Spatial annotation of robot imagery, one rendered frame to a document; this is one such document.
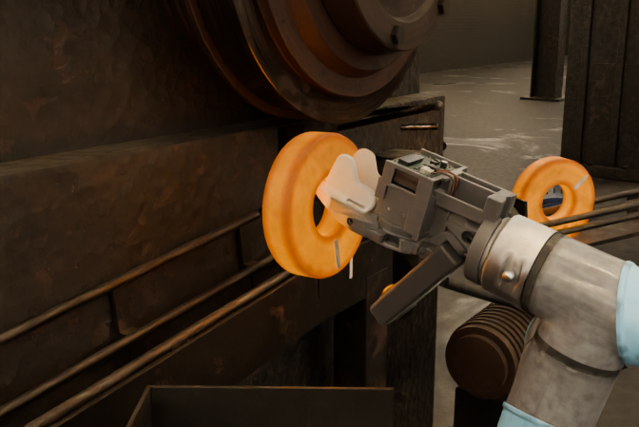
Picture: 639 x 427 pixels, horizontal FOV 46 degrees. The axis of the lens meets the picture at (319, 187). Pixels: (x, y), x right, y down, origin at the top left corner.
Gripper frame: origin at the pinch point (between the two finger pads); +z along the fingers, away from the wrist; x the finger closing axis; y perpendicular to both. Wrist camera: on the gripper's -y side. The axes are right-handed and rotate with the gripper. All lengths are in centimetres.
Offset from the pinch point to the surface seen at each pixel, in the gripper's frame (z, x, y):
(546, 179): -6, -61, -9
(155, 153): 19.5, 4.9, -2.9
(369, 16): 5.9, -11.8, 16.4
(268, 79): 12.3, -3.9, 7.6
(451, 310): 39, -165, -100
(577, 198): -11, -66, -12
